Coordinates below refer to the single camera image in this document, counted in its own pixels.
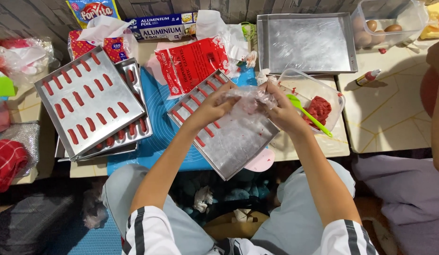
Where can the red disposable gloves packet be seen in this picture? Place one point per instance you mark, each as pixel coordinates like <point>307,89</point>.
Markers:
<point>193,63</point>

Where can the white plastic bag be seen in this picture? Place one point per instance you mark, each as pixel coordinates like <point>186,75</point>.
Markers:
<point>219,30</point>

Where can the blue aluminium foil box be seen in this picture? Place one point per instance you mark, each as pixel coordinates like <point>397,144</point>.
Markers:
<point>162,26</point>

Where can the red tissue pack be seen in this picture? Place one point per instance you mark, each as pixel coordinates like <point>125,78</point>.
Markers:
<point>115,49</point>

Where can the clear plastic glove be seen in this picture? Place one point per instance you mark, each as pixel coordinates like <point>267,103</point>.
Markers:
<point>249,101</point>

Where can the clear plastic bag heap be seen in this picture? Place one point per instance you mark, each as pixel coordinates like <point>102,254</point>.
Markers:
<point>26,60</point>

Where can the green rubber band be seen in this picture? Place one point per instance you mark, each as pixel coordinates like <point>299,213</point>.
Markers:
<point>248,31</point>

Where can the small food colouring bottle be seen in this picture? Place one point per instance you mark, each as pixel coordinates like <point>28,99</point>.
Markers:
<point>367,78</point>

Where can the blue silicone baking mat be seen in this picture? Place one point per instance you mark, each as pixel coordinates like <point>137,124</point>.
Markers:
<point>159,117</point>

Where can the green silicone spatula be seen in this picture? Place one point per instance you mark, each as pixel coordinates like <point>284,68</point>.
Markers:
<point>304,111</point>

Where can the rows of red dough sticks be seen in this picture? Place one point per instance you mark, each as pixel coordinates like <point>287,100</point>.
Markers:
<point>85,92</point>

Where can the person's right hand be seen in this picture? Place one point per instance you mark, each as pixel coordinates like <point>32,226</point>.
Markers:
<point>285,113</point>

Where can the row of red dough sticks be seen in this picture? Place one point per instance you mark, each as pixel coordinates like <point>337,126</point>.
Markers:
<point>191,113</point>
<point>131,131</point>

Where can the red checked cloth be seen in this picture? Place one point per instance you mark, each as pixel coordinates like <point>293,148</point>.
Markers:
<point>7,164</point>

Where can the small white tissue scrap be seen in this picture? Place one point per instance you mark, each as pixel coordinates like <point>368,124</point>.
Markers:
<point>263,76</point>

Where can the green plastic scraper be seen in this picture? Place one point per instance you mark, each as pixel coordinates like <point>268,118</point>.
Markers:
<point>2,86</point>

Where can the crumpled white tissue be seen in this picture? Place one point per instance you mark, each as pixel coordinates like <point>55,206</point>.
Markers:
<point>203,198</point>

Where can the person's grey trousers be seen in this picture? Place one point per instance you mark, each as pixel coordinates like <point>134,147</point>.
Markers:
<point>304,219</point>

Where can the white tissue sheet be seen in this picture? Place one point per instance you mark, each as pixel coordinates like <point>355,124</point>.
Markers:
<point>102,28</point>

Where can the person's white striped shirt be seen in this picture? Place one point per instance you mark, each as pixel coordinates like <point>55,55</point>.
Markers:
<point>150,233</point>

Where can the empty metal baking tray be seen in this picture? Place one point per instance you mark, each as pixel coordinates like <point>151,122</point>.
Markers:
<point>308,44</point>

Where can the brown egg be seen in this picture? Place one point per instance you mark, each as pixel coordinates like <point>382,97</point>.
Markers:
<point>378,36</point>
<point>372,25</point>
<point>362,38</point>
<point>393,28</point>

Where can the silver sparkly pouch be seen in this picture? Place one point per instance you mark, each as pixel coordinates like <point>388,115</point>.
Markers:
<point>26,136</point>

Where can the clear plastic egg container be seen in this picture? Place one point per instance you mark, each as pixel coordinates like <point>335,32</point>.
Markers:
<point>407,17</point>

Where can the yellow and blue food packet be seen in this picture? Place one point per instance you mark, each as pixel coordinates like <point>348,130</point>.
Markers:
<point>93,10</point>

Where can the person's left hand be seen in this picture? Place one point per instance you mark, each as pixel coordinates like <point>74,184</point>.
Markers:
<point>210,106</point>

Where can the pink plastic lid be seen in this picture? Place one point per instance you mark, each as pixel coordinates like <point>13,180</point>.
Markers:
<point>262,161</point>

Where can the clear plastic dough container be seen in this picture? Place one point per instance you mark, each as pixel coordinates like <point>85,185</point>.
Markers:
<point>311,85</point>

